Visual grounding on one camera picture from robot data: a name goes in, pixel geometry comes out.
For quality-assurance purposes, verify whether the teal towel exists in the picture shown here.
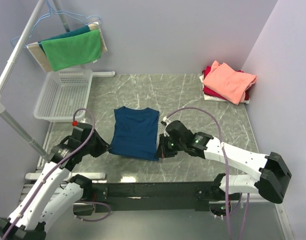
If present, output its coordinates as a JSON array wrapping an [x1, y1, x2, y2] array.
[[38, 25, 91, 56]]

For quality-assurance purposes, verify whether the white plastic laundry basket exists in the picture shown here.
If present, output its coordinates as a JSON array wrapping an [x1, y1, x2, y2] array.
[[33, 68, 92, 123]]

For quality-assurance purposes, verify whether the white clothes rack pole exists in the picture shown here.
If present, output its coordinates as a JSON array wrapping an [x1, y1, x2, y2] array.
[[0, 0, 48, 160]]

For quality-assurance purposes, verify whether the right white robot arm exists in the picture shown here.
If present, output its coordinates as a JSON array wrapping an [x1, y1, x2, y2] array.
[[155, 120, 292, 204]]

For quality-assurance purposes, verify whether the salmon folded t shirt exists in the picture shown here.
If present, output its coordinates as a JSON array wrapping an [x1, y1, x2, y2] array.
[[203, 61, 257, 105]]

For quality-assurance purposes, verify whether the white folded t shirt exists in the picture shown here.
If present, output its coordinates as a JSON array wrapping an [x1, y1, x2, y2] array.
[[199, 74, 250, 105]]

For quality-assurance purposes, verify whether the green towel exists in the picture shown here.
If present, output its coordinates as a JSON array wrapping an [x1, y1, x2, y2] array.
[[41, 30, 102, 72]]

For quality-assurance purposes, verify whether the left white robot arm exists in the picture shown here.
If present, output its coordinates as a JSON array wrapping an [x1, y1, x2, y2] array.
[[0, 121, 110, 240]]

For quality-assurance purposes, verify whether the black base beam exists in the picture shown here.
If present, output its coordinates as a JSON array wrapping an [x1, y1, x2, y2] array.
[[81, 181, 225, 211]]

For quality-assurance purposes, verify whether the blue t shirt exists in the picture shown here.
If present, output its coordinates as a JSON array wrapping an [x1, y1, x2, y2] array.
[[109, 106, 159, 161]]

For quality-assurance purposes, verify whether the blue wire hanger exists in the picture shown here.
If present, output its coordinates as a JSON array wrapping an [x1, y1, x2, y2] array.
[[23, 0, 102, 39]]

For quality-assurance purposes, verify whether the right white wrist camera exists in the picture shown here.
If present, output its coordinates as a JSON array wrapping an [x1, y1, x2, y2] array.
[[161, 116, 171, 126]]

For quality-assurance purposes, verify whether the white rack foot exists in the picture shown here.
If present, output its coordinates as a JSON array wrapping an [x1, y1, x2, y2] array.
[[79, 65, 116, 78]]

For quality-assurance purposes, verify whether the aluminium rail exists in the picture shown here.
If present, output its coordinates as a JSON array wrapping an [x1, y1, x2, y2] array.
[[19, 184, 284, 204]]

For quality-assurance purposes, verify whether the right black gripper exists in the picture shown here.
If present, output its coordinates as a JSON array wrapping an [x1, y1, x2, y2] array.
[[155, 133, 185, 159]]

